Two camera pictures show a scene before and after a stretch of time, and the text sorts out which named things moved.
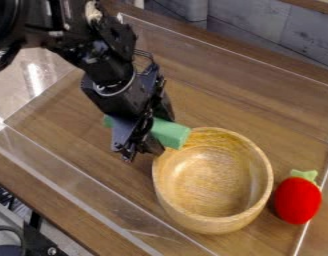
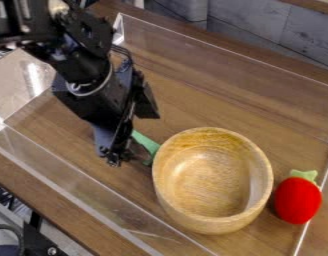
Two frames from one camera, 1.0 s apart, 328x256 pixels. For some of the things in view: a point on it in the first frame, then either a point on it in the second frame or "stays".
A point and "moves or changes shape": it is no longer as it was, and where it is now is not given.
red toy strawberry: (297, 197) stays
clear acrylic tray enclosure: (241, 185) stays
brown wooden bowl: (212, 185) stays
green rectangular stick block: (168, 132) moves or changes shape
